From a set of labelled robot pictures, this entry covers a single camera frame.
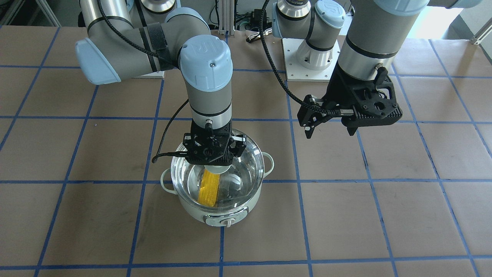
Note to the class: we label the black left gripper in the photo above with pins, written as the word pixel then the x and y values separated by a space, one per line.
pixel 333 97

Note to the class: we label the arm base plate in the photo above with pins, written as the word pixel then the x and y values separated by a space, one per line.
pixel 148 74
pixel 302 63

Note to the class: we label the yellow corn cob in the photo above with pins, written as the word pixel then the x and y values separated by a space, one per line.
pixel 208 189

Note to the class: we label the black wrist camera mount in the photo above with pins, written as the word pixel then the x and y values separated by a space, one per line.
pixel 375 101

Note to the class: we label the pale green cooking pot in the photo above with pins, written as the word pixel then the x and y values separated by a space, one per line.
pixel 221 218

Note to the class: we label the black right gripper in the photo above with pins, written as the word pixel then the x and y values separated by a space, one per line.
pixel 240 144

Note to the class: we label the brown paper table mat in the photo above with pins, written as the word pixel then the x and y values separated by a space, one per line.
pixel 81 197

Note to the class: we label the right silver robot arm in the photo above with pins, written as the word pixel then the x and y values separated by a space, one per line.
pixel 130 38

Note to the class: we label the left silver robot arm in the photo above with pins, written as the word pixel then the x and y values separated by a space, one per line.
pixel 375 35

